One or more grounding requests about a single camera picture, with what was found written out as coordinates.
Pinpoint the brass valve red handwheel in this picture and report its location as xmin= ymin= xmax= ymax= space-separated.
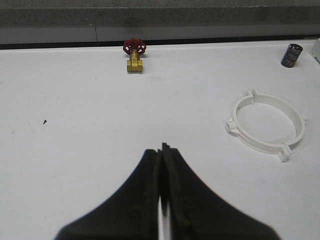
xmin=122 ymin=38 xmax=147 ymax=73

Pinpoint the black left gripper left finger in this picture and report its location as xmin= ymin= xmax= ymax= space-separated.
xmin=55 ymin=149 xmax=161 ymax=240

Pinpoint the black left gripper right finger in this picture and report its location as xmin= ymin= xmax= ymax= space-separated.
xmin=161 ymin=143 xmax=280 ymax=240

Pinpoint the white half pipe clamp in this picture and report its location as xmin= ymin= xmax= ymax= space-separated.
xmin=249 ymin=89 xmax=307 ymax=162
xmin=225 ymin=89 xmax=292 ymax=163

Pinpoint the white circuit breaker red switch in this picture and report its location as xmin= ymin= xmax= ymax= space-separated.
xmin=309 ymin=38 xmax=320 ymax=63

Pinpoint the grey stone counter ledge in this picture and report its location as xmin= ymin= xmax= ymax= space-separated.
xmin=0 ymin=4 xmax=320 ymax=45

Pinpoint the black cylindrical capacitor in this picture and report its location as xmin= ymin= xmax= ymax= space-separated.
xmin=280 ymin=43 xmax=304 ymax=68

